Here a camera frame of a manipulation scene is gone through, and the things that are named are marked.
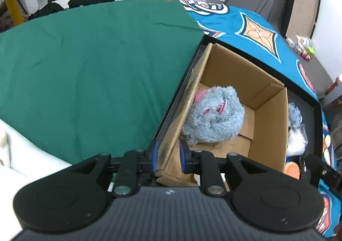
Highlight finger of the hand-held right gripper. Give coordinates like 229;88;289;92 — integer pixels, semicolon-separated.
303;153;342;195

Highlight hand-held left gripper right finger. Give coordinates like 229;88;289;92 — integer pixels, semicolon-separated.
180;140;276;196

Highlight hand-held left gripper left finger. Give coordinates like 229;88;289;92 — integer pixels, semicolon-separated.
63;139;161;197

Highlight orange plush toy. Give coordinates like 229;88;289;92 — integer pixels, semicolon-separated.
284;161;301;180

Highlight white stuffing plastic bag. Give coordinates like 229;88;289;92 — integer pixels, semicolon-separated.
287;123;309;157

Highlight grey fluffy plush toy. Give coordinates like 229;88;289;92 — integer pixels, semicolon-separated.
181;85;246;146

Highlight cardboard box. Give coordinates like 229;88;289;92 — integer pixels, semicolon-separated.
155;43;289;187

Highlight green blanket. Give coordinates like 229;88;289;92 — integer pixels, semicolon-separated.
0;0;205;167

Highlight white jar yellow label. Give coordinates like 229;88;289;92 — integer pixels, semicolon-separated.
286;35;304;49

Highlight blue printed blanket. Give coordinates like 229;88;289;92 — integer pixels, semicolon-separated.
178;0;342;239

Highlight framed brown board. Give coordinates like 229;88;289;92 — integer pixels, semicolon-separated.
282;0;322;41

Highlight black and white cloth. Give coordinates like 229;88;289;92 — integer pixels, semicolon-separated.
28;0;70;20

